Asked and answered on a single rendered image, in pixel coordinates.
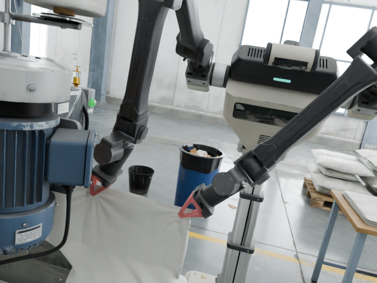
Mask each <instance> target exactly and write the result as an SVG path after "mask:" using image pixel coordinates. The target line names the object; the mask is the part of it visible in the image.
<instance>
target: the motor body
mask: <svg viewBox="0 0 377 283"><path fill-rule="evenodd" d="M59 121H60V116H59V115H58V114H56V113H54V112H51V113H49V114H48V115H44V116H34V117H18V116H2V115H0V255H10V254H17V253H22V252H25V251H27V250H30V249H32V248H35V247H36V246H38V245H39V244H41V243H42V242H43V241H44V240H45V239H46V238H47V236H48V235H49V234H50V232H51V231H52V228H53V222H54V210H55V207H56V206H58V203H56V197H55V194H54V193H53V192H52V191H51V190H49V188H50V184H49V183H48V182H47V178H46V177H44V168H45V147H46V142H47V140H49V139H50V138H51V137H52V135H53V131H55V129H56V126H57V125H59Z"/></svg>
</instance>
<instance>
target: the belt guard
mask: <svg viewBox="0 0 377 283"><path fill-rule="evenodd" d="M22 55H26V54H20V57H23V58H31V59H36V60H38V61H28V60H20V59H15V58H16V57H7V56H0V101H8V102H24V103H58V102H65V101H68V100H70V91H71V75H72V72H71V71H70V70H69V69H67V68H65V67H64V66H62V65H61V64H59V63H58V62H56V61H55V60H53V59H51V58H46V57H40V56H38V57H39V58H41V59H39V58H36V57H37V56H32V55H26V56H28V57H24V56H22Z"/></svg>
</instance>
